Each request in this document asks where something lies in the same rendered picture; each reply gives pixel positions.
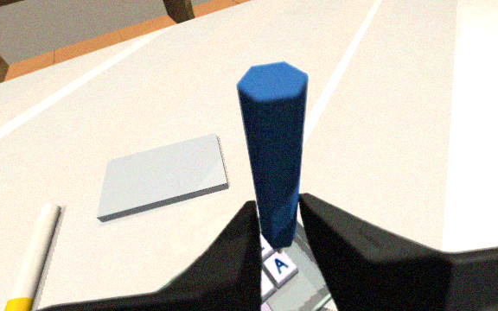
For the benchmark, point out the white and yellow cylinder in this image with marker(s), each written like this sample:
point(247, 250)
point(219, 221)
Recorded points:
point(26, 284)

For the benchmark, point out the pale grey flat slab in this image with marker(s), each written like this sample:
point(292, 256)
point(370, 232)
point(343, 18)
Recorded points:
point(161, 176)

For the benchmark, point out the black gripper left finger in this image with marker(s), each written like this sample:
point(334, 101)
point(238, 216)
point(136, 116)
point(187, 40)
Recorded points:
point(227, 276)

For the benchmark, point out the keyboard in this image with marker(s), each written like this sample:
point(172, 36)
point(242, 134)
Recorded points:
point(292, 281)

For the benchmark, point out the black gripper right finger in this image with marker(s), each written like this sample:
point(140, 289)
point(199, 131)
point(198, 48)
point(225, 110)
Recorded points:
point(368, 268)

